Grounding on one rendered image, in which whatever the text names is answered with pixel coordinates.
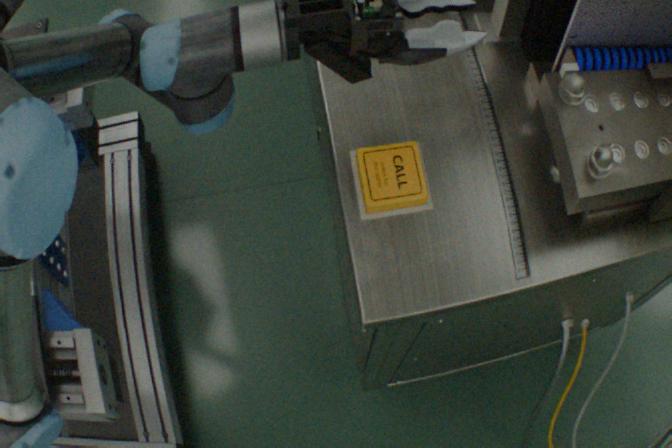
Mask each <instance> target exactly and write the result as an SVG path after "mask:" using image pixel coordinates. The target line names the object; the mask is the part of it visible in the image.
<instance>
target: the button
mask: <svg viewBox="0 0 672 448"><path fill-rule="evenodd" d="M356 162H357V167H358V172H359V178H360V183H361V189H362V194H363V200H364V205H365V211H366V213H376V212H382V211H388V210H395V209H401V208H407V207H413V206H420V205H425V204H427V200H428V191H427V186H426V181H425V177H424V172H423V167H422V163H421V158H420V153H419V149H418V145H417V142H416V141H412V142H404V143H397V144H389V145H382V146H375V147H368V148H361V149H357V150H356Z"/></svg>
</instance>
